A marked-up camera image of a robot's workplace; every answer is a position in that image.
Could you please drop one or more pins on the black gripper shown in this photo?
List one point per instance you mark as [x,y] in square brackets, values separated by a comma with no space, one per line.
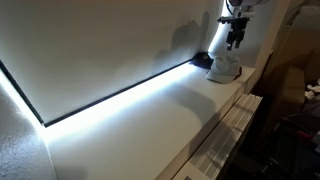
[235,24]

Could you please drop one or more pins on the light grey baseball cap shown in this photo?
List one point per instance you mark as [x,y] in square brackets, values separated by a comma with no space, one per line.
[222,70]

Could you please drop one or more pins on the navy cap with yellow logo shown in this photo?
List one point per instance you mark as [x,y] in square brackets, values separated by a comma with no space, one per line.
[202,60]

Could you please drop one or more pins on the grey textured fabric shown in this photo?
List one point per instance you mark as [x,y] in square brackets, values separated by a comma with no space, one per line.
[308,18]

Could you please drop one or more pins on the white crumpled cloth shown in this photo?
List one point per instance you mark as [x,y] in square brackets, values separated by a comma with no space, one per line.
[312,90]

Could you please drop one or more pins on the white ribbed radiator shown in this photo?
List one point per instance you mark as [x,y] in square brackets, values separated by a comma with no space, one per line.
[223,140]

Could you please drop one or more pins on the black chair with red part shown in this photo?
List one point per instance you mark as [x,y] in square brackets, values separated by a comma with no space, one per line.
[296,146]

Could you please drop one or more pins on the black blind bottom bar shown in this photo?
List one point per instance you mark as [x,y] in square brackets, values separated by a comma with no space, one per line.
[116,90]

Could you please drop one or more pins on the white roller blind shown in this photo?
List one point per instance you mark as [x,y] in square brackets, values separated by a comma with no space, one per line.
[100,50]

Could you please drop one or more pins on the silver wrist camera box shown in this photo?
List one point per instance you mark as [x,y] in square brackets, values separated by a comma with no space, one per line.
[245,14]

